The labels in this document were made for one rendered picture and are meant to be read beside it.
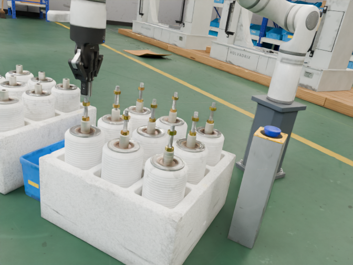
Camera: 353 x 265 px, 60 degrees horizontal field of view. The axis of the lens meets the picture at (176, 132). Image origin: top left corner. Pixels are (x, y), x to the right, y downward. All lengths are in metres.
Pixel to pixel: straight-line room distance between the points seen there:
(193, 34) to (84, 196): 3.61
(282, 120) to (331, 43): 1.76
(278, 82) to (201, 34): 3.21
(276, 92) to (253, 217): 0.49
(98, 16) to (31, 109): 0.46
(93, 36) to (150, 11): 4.66
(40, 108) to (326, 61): 2.33
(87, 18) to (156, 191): 0.38
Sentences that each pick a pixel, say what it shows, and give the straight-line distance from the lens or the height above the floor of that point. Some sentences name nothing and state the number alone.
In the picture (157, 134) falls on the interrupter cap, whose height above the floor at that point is 0.25.
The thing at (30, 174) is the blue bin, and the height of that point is 0.08.
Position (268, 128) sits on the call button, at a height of 0.33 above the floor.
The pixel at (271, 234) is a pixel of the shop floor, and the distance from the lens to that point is 0.97.
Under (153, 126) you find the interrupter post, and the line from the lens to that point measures 0.80.
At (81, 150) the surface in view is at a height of 0.22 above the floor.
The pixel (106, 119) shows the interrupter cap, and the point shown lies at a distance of 0.86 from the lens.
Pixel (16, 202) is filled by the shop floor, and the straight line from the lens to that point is 0.99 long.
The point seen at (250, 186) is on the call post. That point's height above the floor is 0.18.
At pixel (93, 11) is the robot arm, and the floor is 0.53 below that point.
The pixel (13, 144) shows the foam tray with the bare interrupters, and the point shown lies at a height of 0.15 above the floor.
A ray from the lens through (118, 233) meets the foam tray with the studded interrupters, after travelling 0.74.
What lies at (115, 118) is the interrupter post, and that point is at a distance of 0.86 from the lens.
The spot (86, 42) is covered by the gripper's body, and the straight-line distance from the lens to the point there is 0.69.
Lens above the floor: 0.56
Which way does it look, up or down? 22 degrees down
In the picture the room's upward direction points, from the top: 9 degrees clockwise
